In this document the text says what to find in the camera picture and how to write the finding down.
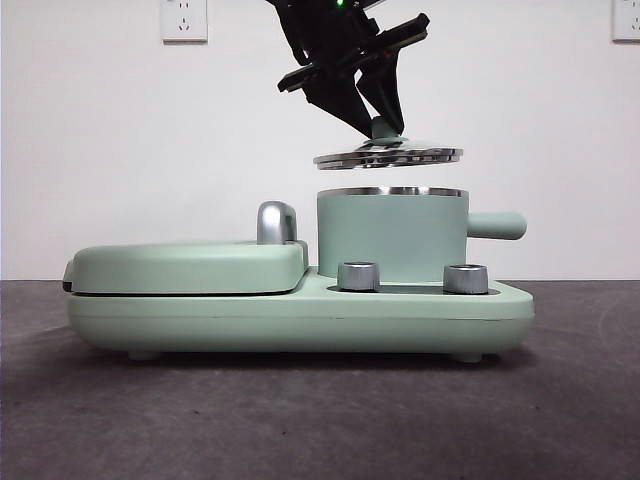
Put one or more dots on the white wall outlet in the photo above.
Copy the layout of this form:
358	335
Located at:
184	20
627	20

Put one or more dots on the mint green appliance base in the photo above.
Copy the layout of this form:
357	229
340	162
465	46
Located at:
300	320

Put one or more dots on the mint green griddle cover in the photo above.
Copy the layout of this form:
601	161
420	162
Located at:
190	267

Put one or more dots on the mint green steamer pot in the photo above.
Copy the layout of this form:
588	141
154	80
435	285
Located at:
390	230

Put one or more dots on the silver control knob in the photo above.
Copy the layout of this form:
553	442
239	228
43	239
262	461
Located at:
466	279
359	276

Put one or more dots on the glass pot lid green knob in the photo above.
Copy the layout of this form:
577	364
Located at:
390	157

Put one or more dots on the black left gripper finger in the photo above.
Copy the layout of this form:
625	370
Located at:
387	95
342	102

